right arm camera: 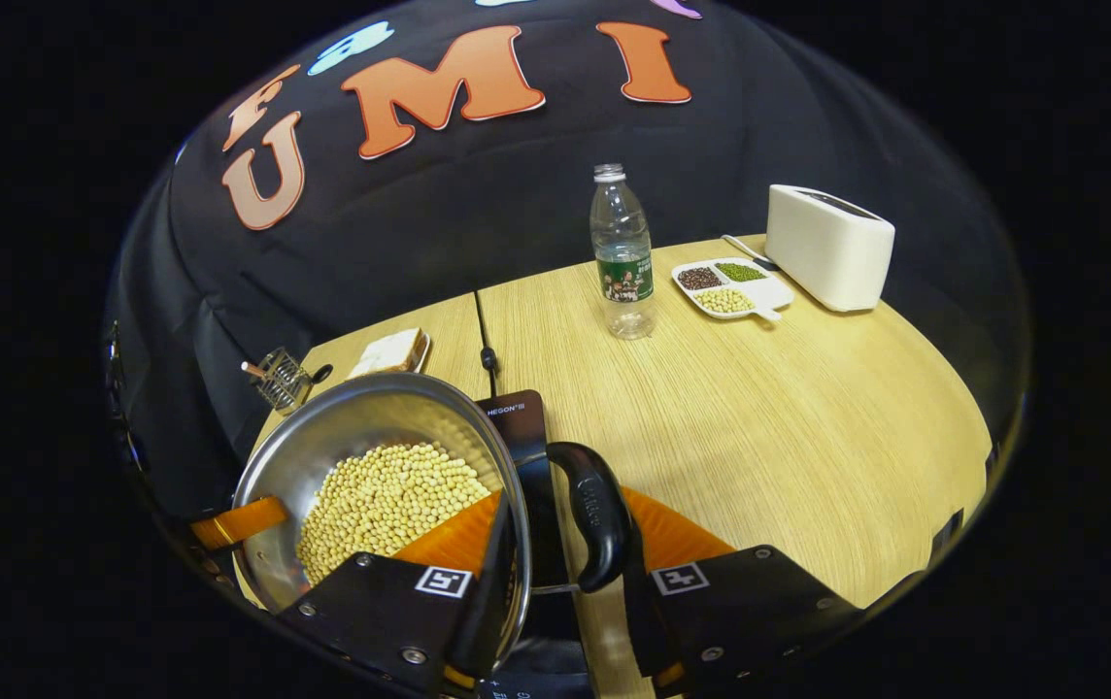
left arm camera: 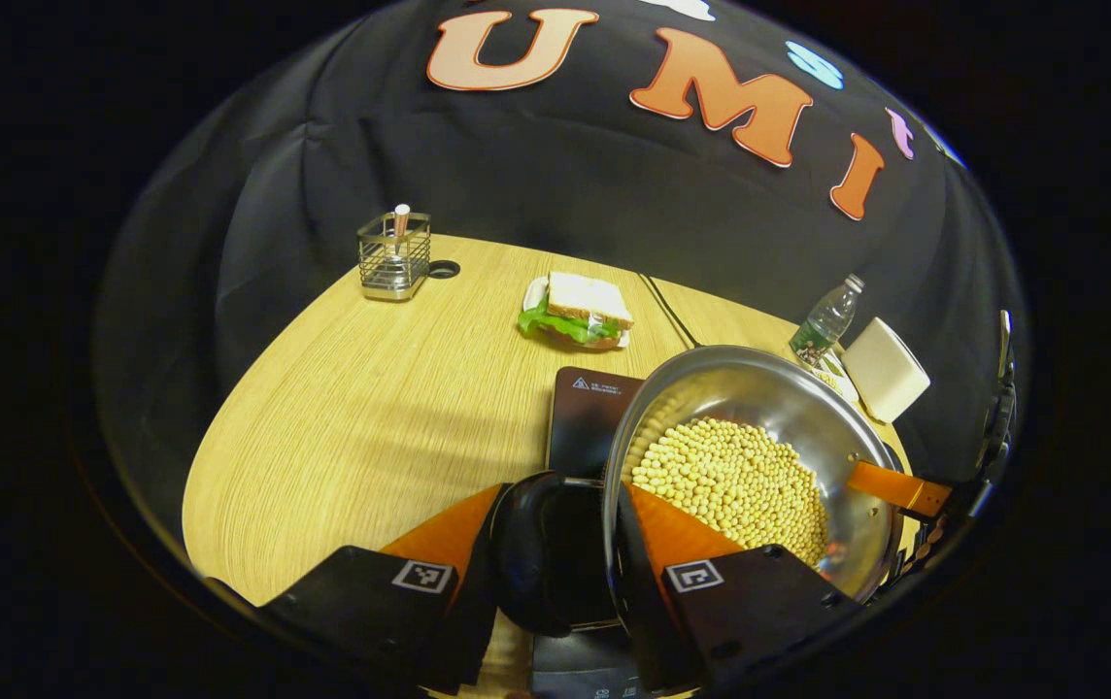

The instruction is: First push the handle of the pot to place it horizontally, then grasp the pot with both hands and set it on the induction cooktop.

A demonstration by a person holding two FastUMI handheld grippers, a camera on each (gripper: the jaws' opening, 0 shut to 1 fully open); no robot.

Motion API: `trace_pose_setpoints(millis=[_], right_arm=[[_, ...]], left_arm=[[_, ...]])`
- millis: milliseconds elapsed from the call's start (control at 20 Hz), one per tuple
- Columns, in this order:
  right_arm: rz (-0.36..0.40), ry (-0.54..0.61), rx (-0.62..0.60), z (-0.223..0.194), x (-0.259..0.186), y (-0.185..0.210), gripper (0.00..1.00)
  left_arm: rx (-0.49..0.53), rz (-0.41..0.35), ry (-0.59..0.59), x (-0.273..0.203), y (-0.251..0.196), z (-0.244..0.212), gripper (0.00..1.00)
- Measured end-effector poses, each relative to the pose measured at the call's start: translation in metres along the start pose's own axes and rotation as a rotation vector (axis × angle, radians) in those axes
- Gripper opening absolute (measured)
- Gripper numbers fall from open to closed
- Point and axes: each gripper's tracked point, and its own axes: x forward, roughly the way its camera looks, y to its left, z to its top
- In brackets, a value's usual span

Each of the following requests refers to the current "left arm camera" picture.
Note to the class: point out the stainless steel pot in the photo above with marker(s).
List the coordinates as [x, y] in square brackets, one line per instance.
[740, 388]

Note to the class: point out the black induction cooktop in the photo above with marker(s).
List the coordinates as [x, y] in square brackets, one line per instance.
[585, 417]

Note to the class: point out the white divided bean dish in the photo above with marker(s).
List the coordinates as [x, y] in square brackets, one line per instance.
[842, 379]

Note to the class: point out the pile of soybeans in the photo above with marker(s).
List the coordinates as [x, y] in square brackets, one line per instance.
[730, 476]

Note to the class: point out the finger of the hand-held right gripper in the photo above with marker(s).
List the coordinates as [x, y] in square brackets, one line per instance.
[895, 485]

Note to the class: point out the white toaster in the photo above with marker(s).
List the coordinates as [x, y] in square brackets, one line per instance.
[886, 374]

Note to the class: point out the clear plastic water bottle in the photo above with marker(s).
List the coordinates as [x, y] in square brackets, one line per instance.
[827, 325]

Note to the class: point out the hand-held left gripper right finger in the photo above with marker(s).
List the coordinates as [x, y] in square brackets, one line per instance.
[633, 602]

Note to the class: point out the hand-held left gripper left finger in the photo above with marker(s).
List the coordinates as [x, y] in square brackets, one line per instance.
[473, 621]

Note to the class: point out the white-tipped copper utensil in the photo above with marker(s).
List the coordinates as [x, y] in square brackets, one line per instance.
[401, 221]

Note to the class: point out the black backdrop cloth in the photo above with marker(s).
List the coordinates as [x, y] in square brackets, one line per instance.
[517, 165]

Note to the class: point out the sandwich with lettuce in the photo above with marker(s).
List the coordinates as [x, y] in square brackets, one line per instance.
[585, 296]

